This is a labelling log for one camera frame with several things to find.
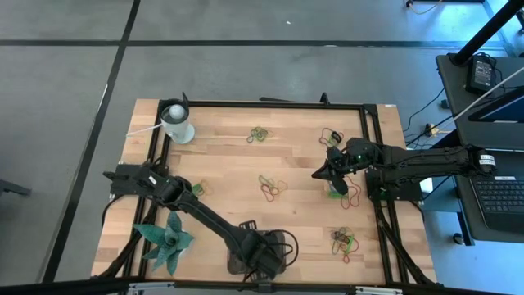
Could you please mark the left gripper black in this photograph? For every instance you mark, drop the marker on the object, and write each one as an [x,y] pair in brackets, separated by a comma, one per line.
[262,256]

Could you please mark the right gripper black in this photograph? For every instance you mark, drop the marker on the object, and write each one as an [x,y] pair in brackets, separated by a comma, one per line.
[356,157]

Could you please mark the green rubber band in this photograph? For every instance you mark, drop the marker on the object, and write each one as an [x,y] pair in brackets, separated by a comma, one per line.
[335,192]
[348,242]
[332,142]
[197,189]
[264,180]

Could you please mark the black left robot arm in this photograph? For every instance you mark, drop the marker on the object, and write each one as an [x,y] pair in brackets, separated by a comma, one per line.
[204,217]

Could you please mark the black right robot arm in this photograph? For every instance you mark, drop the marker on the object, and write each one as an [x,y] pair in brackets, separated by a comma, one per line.
[430,162]

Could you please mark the translucent grey plastic bin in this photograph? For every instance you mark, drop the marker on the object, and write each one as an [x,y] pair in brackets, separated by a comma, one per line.
[233,264]

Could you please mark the green artificial succulent plant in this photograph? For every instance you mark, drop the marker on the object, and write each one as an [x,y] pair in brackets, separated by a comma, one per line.
[170,241]

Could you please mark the yellow power plug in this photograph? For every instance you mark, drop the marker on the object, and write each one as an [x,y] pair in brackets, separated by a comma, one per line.
[430,130]

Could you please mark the black caster wheel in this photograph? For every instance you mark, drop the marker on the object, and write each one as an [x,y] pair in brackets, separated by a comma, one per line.
[457,237]

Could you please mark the white cylindrical device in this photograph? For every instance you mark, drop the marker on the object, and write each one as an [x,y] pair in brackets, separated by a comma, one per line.
[180,129]

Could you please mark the black laptop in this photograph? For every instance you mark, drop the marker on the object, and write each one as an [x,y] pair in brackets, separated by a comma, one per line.
[499,201]

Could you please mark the white ball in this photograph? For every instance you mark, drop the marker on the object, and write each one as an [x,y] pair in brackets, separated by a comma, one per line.
[177,111]

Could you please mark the black power adapter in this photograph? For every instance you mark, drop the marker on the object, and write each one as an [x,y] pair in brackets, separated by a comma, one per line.
[481,73]

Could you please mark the black rig crossbeam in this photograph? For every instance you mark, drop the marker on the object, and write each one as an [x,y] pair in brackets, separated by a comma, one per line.
[82,284]

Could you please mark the dark flat monitor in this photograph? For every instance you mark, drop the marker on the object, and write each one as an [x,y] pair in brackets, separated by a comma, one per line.
[503,108]

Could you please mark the black metal pole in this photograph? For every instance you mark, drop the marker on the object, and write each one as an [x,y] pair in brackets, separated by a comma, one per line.
[487,30]

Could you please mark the dark furniture foot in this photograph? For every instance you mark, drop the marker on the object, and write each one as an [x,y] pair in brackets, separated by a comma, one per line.
[12,187]

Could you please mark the black aluminium table frame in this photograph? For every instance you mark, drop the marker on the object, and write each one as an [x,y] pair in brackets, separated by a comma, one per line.
[286,105]

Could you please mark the silver aluminium bracket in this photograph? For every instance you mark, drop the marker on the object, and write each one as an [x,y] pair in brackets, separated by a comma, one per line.
[378,291]
[151,285]

